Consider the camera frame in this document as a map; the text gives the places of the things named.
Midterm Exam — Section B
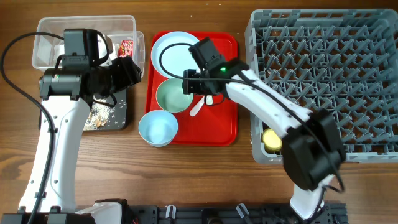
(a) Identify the white napkin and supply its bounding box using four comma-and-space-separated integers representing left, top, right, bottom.
53, 44, 65, 62
97, 34, 114, 66

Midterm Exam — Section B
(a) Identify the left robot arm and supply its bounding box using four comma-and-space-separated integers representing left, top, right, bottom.
2, 29, 142, 224

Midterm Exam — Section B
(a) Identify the light blue bowl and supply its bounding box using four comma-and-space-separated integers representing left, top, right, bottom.
138, 110, 178, 147

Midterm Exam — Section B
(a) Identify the yellow plastic cup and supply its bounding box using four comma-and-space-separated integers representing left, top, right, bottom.
262, 129, 282, 153

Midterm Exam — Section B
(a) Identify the red snack wrapper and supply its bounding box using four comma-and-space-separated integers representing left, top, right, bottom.
118, 40, 134, 57

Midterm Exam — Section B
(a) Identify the black waste tray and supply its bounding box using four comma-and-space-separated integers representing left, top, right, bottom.
42, 90, 127, 131

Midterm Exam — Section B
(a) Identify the grey dishwasher rack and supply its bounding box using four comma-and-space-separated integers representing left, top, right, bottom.
244, 9, 397, 163

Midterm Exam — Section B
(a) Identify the green bowl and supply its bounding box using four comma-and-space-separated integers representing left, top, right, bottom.
155, 78, 193, 113

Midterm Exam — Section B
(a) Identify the white plastic spoon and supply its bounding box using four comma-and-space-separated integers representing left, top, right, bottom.
205, 95, 213, 106

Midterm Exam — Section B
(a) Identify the clear plastic waste bin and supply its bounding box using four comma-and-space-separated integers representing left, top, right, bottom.
32, 15, 146, 72

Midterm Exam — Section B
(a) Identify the light blue plate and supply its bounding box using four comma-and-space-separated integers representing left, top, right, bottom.
151, 31, 199, 78

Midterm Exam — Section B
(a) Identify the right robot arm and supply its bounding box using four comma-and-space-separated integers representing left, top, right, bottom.
182, 37, 346, 221

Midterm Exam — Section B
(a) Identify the leftover rice and food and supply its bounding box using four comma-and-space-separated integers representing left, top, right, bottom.
83, 100, 126, 131

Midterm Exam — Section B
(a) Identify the white plastic fork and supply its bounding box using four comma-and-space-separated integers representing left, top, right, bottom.
189, 96, 205, 117

